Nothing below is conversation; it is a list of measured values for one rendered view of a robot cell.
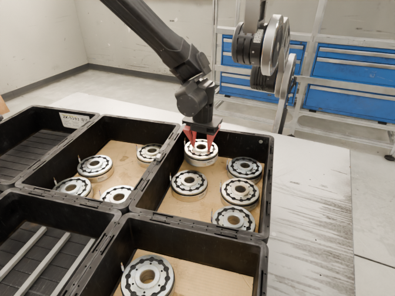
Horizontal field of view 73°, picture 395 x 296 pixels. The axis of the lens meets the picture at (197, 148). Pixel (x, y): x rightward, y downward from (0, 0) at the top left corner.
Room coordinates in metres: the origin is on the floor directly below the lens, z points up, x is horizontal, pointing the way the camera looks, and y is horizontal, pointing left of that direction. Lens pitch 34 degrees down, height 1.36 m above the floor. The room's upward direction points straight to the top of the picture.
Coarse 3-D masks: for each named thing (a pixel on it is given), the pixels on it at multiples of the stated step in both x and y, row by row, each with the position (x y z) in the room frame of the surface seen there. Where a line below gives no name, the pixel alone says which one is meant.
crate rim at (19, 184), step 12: (96, 120) 0.80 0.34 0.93; (132, 120) 0.81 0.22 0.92; (144, 120) 0.80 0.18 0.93; (156, 120) 0.80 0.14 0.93; (84, 132) 0.73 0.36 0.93; (168, 144) 0.65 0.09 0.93; (48, 156) 0.59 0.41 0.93; (36, 168) 0.54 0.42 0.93; (24, 180) 0.49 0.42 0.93; (144, 180) 0.49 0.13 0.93; (48, 192) 0.45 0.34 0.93; (60, 192) 0.45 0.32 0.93; (132, 192) 0.45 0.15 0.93; (96, 204) 0.41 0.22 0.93; (108, 204) 0.41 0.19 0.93; (120, 204) 0.41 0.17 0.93
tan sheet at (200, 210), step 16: (224, 160) 0.71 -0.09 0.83; (208, 176) 0.63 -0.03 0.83; (224, 176) 0.63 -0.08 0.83; (208, 192) 0.56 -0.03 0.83; (160, 208) 0.49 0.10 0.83; (176, 208) 0.49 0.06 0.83; (192, 208) 0.49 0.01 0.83; (208, 208) 0.49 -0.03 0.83; (256, 208) 0.49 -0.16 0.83; (256, 224) 0.44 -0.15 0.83
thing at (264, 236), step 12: (180, 132) 0.72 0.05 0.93; (228, 132) 0.73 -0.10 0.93; (240, 132) 0.72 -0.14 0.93; (156, 168) 0.54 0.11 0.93; (144, 192) 0.45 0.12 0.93; (132, 204) 0.41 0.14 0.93; (264, 204) 0.41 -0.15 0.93; (156, 216) 0.38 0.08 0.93; (168, 216) 0.38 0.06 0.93; (264, 216) 0.38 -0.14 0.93; (216, 228) 0.35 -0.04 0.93; (228, 228) 0.35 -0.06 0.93; (264, 228) 0.35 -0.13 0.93; (264, 240) 0.32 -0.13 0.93
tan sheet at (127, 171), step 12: (108, 144) 0.80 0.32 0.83; (120, 144) 0.80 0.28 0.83; (132, 144) 0.80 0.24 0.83; (108, 156) 0.73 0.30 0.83; (120, 156) 0.73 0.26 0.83; (132, 156) 0.73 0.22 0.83; (120, 168) 0.67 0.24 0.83; (132, 168) 0.67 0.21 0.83; (144, 168) 0.67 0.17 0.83; (108, 180) 0.61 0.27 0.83; (120, 180) 0.61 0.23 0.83; (132, 180) 0.61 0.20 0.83; (96, 192) 0.56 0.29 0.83
